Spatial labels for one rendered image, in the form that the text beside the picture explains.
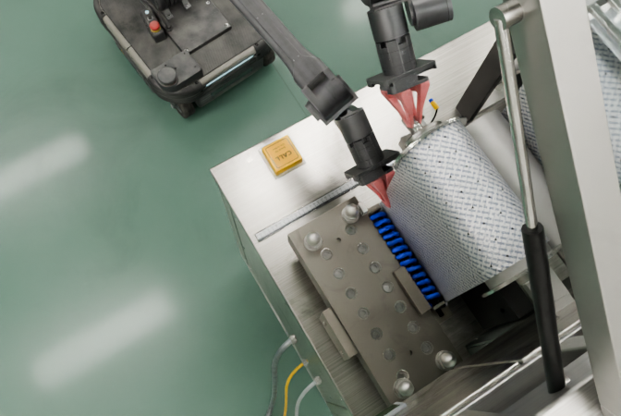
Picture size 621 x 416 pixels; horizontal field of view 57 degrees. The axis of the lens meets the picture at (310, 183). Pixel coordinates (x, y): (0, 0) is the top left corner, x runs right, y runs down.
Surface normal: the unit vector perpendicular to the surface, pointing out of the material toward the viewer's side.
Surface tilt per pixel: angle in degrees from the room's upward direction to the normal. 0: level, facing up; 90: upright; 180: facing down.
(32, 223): 0
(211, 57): 0
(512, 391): 0
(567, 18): 40
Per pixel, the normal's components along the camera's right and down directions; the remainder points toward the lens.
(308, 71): -0.16, -0.01
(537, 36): -0.85, 0.48
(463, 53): 0.04, -0.33
